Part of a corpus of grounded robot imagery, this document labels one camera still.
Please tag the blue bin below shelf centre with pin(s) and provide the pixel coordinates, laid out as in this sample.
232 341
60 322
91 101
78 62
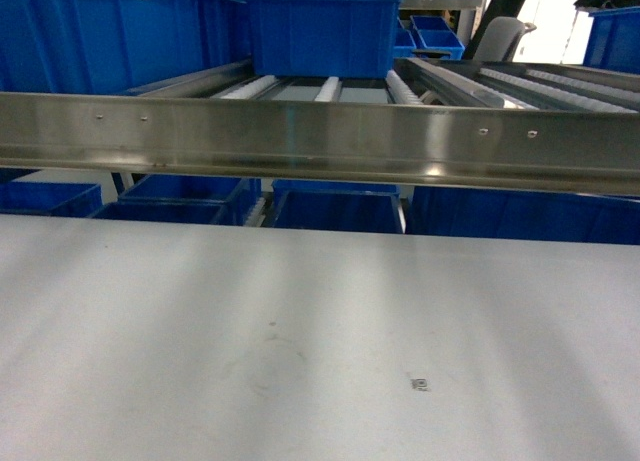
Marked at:
336 206

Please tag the blue bin below shelf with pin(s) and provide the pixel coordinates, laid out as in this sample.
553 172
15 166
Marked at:
537 216
186 199
336 206

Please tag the blue bin below shelf right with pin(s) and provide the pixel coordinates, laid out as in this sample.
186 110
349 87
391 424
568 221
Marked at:
537 216

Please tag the blue bin below shelf left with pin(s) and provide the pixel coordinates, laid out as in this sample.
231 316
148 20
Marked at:
186 199

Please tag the white roller track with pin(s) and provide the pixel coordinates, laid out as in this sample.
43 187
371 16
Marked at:
329 91

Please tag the large blue bin on rollers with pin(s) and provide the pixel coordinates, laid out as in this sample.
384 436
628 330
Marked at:
323 38

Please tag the small QR code sticker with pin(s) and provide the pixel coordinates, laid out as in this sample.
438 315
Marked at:
420 384

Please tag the small blue bin background right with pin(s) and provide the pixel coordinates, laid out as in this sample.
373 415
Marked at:
439 44

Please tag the grey office chair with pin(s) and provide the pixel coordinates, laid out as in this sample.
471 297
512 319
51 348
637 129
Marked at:
501 39

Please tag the large blue bin upper left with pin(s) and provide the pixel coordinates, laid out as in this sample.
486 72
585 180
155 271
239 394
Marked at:
110 46

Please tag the blue bin upper right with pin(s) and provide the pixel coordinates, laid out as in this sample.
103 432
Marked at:
613 42

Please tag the stainless steel shelf front rail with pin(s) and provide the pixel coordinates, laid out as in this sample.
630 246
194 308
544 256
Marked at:
398 144

